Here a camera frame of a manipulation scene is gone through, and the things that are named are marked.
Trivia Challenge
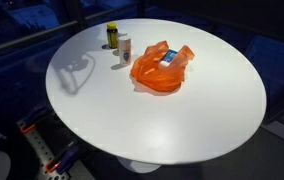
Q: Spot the metal handrail bar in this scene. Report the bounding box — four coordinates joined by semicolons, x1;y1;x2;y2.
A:
0;2;140;58

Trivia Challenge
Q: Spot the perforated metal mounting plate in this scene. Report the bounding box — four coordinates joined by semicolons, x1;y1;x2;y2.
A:
16;120;71;180

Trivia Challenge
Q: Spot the white table pedestal base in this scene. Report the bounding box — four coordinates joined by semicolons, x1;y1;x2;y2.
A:
116;156;162;174

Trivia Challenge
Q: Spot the orange plastic bag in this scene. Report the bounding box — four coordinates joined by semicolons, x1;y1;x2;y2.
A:
129;40;196;93

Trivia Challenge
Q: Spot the white deodorant stick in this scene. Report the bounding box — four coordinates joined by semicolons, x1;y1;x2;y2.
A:
117;35;132;67

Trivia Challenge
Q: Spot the purple orange clamp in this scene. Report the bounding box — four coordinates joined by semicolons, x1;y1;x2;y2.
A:
45;141;80;175
16;105;50;135

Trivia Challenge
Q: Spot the white mentos container blue label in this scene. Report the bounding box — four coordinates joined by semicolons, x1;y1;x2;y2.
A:
159;49;179;68

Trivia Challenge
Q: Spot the yellow-lid vitamin bottle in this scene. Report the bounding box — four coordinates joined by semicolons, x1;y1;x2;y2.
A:
106;21;119;50

